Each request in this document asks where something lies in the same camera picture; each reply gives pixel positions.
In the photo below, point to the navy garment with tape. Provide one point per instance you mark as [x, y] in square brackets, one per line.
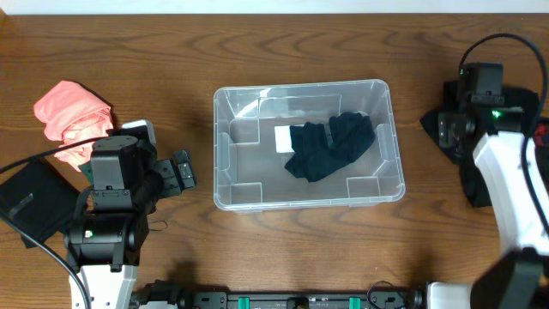
[323, 149]

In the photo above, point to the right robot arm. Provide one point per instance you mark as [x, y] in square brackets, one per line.
[480, 128]

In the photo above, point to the clear plastic storage container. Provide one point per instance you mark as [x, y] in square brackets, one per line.
[250, 176]

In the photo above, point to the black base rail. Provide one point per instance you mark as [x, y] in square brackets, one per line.
[381, 295]

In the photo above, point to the red plaid flannel shirt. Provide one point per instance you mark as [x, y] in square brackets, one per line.
[541, 135]

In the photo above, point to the dark green garment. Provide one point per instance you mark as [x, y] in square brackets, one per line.
[86, 169]

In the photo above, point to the black garment with tape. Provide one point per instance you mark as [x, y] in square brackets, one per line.
[39, 200]

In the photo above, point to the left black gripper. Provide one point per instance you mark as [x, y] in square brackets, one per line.
[172, 176]

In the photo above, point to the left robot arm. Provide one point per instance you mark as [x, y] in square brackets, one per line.
[104, 243]

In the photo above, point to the large black garment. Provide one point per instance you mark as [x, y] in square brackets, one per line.
[474, 187]

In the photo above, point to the white label in container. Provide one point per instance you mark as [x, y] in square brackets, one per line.
[283, 140]

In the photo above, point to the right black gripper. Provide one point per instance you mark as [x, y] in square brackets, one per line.
[447, 129]

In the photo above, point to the pink shirt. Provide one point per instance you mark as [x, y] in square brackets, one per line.
[72, 114]

